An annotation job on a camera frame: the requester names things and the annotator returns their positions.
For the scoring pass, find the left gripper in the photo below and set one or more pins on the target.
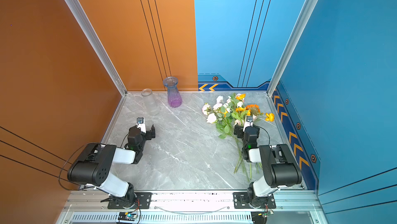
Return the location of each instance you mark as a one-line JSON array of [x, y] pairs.
[[147, 132]]

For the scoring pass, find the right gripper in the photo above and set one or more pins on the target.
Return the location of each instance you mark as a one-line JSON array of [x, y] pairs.
[[241, 130]]

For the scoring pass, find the clear glass vase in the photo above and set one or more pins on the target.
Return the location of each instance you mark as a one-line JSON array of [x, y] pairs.
[[150, 102]]

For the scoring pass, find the orange gerbera stem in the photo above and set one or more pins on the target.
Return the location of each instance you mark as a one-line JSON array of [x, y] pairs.
[[254, 111]]

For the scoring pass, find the orange poppy stem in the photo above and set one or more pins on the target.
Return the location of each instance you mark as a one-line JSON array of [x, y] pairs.
[[240, 97]]

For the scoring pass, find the pink rose stem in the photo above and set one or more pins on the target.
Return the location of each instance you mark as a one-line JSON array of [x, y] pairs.
[[206, 108]]

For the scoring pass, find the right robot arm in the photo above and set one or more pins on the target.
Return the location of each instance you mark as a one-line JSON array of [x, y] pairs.
[[280, 169]]

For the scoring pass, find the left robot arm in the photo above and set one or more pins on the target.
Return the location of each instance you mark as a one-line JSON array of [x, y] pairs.
[[93, 166]]

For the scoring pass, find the purple glass vase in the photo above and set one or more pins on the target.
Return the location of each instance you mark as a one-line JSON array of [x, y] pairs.
[[173, 96]]

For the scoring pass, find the yellow flower stem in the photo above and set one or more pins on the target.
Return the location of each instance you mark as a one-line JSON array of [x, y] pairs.
[[268, 117]]

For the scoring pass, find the small circuit board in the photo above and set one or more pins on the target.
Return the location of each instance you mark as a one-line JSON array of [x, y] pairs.
[[127, 218]]

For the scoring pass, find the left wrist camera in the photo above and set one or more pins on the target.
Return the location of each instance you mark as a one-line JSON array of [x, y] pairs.
[[140, 121]]

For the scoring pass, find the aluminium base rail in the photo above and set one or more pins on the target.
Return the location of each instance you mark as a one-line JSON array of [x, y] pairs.
[[194, 207]]

